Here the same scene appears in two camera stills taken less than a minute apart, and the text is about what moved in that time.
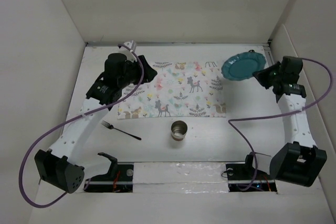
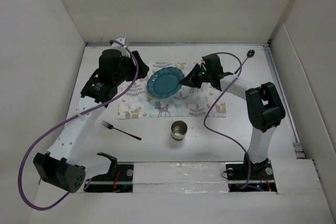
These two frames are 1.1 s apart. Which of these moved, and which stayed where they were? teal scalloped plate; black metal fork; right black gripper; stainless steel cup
Moved: right black gripper; teal scalloped plate
Stayed: black metal fork; stainless steel cup
